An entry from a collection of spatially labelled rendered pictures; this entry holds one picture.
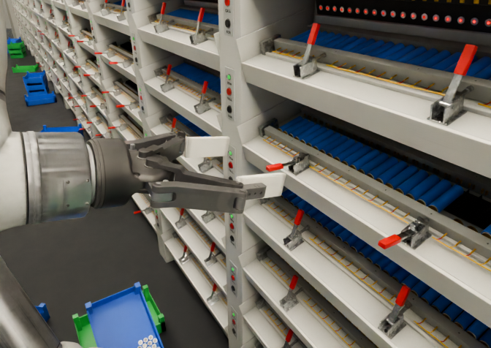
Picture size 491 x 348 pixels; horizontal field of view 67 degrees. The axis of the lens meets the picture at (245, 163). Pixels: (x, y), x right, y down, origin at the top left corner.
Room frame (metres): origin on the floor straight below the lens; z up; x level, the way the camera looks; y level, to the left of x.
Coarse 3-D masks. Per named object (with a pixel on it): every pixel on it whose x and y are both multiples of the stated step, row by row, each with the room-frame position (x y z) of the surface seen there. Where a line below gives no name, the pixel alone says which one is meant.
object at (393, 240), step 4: (412, 228) 0.43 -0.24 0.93; (404, 232) 0.43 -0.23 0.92; (408, 232) 0.43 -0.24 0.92; (412, 232) 0.43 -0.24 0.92; (392, 236) 0.41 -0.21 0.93; (396, 236) 0.41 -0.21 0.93; (400, 236) 0.42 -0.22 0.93; (404, 236) 0.42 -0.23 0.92; (408, 236) 0.42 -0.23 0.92; (380, 240) 0.40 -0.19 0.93; (384, 240) 0.40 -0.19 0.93; (388, 240) 0.41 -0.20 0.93; (392, 240) 0.41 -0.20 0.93; (396, 240) 0.41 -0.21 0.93; (400, 240) 0.41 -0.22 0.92; (380, 244) 0.40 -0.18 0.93; (384, 244) 0.39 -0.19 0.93; (388, 244) 0.40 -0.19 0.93; (392, 244) 0.40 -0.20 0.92; (384, 248) 0.39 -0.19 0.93
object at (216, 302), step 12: (168, 240) 1.40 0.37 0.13; (180, 240) 1.38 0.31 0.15; (180, 252) 1.31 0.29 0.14; (180, 264) 1.24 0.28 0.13; (192, 264) 1.23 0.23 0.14; (192, 276) 1.16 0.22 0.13; (204, 276) 1.15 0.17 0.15; (204, 288) 1.09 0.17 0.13; (216, 288) 1.07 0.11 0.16; (204, 300) 1.04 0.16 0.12; (216, 300) 1.03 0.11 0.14; (216, 312) 0.98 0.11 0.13; (228, 336) 0.90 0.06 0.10
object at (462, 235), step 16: (272, 128) 0.80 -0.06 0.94; (288, 144) 0.73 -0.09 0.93; (304, 144) 0.71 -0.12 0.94; (320, 160) 0.65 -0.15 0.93; (336, 160) 0.63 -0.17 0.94; (352, 176) 0.58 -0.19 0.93; (368, 176) 0.57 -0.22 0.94; (368, 192) 0.55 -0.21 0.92; (384, 192) 0.52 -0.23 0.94; (400, 208) 0.49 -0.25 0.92; (416, 208) 0.47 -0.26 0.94; (432, 224) 0.45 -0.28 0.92; (448, 224) 0.43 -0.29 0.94; (464, 240) 0.41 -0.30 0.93; (480, 240) 0.40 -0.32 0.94; (464, 256) 0.39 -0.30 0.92
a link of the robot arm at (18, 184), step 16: (0, 96) 0.32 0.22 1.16; (0, 112) 0.31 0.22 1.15; (0, 128) 0.30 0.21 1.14; (0, 144) 0.29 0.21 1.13; (16, 144) 0.30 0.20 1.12; (0, 160) 0.28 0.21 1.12; (16, 160) 0.28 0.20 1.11; (0, 176) 0.27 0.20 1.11; (16, 176) 0.28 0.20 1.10; (0, 192) 0.26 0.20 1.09; (16, 192) 0.27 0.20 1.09; (0, 208) 0.26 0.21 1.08; (16, 208) 0.27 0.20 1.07; (0, 224) 0.26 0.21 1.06; (16, 224) 0.28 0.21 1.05
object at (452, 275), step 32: (256, 128) 0.82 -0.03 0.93; (256, 160) 0.76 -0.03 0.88; (288, 160) 0.70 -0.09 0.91; (320, 192) 0.58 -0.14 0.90; (352, 192) 0.57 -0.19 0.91; (352, 224) 0.51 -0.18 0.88; (384, 224) 0.48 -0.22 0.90; (416, 256) 0.41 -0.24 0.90; (448, 256) 0.40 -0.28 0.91; (448, 288) 0.37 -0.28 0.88; (480, 288) 0.35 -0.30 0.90; (480, 320) 0.33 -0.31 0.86
